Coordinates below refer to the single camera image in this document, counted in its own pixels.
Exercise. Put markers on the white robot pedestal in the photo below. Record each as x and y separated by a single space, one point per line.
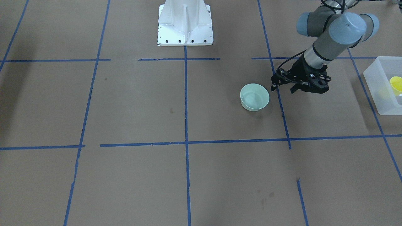
185 23

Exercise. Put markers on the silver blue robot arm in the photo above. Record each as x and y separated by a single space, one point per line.
336 30

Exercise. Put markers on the clear plastic box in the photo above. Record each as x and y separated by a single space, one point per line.
378 76

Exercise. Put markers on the yellow plastic cup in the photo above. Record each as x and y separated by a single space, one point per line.
396 85

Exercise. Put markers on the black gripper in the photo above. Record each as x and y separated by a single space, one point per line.
298 69

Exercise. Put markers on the mint green bowl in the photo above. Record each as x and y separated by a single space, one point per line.
254 97

